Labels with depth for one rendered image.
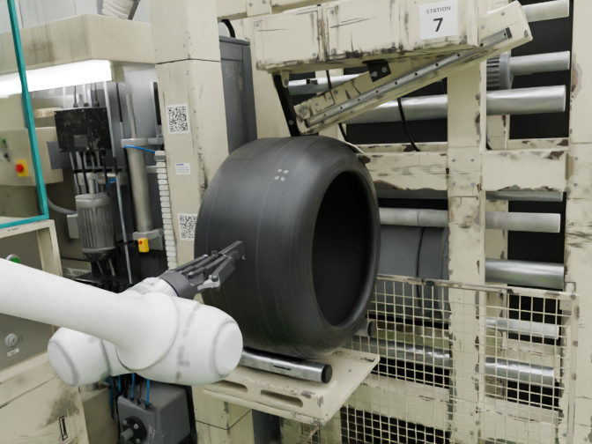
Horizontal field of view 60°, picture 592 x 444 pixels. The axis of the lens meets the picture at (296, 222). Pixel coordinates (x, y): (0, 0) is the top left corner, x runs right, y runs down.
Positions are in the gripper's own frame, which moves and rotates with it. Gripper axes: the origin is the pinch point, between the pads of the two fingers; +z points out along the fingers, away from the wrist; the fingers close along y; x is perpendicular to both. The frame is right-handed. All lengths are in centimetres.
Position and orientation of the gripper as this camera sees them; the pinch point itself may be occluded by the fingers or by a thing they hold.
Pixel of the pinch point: (232, 254)
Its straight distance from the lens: 107.1
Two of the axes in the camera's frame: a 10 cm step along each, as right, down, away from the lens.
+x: 1.3, 9.4, 3.1
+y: -8.6, -0.4, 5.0
